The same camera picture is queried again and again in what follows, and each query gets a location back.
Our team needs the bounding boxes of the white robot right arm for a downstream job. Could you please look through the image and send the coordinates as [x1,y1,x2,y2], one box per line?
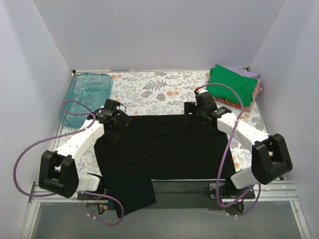
[184,92,293,198]

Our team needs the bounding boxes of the black t-shirt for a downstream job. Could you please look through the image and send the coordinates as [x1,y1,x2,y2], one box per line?
[94,115,235,216]

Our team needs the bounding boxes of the teal transparent plastic tray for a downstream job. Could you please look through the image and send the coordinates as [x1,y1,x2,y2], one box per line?
[58,73,113,128]

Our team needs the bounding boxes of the green folded t-shirt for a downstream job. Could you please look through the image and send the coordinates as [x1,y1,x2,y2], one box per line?
[206,65,258,107]

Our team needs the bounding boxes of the aluminium frame rail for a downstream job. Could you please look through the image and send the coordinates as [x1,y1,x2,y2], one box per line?
[21,179,311,239]

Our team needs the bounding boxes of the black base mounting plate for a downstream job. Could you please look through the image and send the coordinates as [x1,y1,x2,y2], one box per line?
[77,180,256,211]

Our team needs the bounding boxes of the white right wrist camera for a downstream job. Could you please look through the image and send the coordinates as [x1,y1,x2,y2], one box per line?
[194,88,207,96]

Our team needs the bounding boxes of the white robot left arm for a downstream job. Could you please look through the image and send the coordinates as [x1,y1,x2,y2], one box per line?
[38,99,133,199]

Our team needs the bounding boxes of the orange patterned folded t-shirt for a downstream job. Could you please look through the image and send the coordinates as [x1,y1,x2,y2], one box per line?
[215,97,241,109]

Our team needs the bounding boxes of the pink folded t-shirt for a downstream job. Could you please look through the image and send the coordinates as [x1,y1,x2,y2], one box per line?
[244,79,263,113]

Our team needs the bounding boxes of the lavender folded t-shirt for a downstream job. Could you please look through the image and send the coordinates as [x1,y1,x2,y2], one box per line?
[227,68,259,79]

